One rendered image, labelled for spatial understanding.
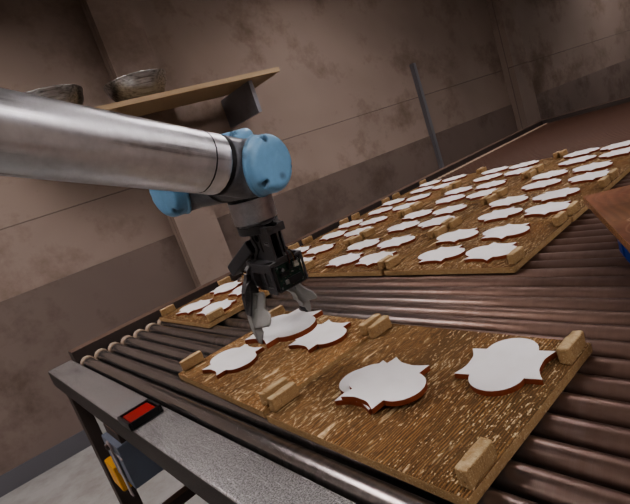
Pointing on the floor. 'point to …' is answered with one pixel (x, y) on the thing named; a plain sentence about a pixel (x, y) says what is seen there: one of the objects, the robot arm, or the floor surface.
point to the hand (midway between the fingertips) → (283, 324)
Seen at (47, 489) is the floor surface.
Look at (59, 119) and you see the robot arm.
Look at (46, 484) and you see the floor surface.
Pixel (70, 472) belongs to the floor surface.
